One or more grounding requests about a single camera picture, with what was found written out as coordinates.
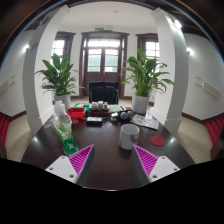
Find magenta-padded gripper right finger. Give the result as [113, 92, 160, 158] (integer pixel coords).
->
[132, 144, 181, 184]

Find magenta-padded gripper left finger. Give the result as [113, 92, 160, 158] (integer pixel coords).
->
[44, 143, 97, 185]

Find clear green-labelled drink bottle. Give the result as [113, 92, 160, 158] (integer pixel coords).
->
[52, 100, 80, 157]

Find flat round red coaster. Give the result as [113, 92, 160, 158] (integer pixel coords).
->
[150, 134, 166, 147]

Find white mug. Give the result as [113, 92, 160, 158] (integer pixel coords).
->
[117, 123, 141, 151]

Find black power adapter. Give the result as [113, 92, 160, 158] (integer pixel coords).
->
[85, 116, 104, 126]

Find green notebook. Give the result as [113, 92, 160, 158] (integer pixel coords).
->
[108, 104, 122, 114]

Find leafy plant in white pot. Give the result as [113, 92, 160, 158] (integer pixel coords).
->
[120, 48, 175, 115]
[34, 53, 80, 111]

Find dark-framed window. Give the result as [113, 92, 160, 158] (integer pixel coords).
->
[49, 31, 76, 68]
[135, 33, 160, 64]

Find white wall radiator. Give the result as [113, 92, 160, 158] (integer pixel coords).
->
[0, 75, 16, 94]
[195, 77, 221, 99]

